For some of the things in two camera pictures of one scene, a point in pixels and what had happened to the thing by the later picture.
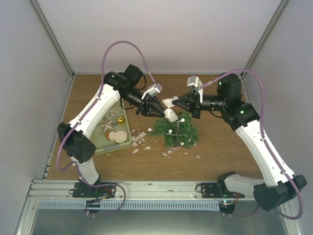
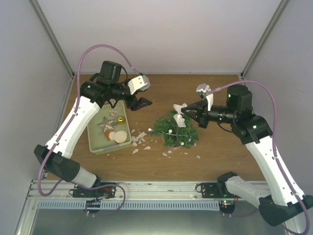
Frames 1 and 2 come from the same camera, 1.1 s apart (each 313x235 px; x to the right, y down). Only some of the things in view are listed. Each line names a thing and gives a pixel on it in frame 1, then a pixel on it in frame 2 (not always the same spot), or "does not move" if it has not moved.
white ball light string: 169,133 does not move
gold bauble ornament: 121,120 does not move
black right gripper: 190,102 -> 200,116
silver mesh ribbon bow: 169,113 -> 180,121
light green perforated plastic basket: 113,132 does not move
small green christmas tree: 183,132 does not move
